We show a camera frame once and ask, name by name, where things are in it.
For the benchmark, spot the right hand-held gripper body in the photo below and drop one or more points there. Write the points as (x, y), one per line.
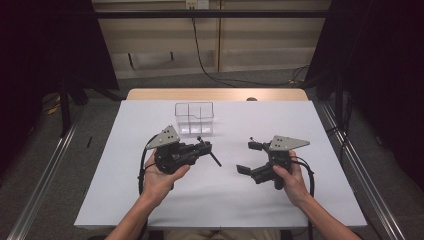
(283, 143)

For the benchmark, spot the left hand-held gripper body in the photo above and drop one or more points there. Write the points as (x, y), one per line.
(166, 156)

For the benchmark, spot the clear plastic organizer box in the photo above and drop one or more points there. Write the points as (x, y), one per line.
(194, 116)

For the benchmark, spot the person's left hand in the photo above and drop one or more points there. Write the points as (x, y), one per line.
(158, 185)

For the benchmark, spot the person's right hand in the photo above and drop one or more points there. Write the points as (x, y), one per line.
(295, 183)

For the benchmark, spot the white table sheet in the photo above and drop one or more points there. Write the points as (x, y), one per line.
(213, 200)

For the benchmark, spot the small dark round object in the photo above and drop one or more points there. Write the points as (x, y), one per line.
(251, 99)

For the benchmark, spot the wooden table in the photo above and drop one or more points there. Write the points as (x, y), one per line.
(216, 94)

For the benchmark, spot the person's beige trousers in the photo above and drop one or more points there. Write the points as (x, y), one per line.
(233, 235)

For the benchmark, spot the small black floor object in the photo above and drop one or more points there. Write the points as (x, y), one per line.
(89, 142)

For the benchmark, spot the black curtain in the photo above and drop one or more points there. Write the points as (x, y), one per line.
(383, 66)
(40, 50)

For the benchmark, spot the black horizontal bar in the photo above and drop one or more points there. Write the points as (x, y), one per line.
(213, 14)

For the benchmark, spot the aluminium floor rail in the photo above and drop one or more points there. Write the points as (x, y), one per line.
(43, 173)
(373, 196)

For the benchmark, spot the white wall outlet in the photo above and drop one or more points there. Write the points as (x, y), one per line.
(197, 4)

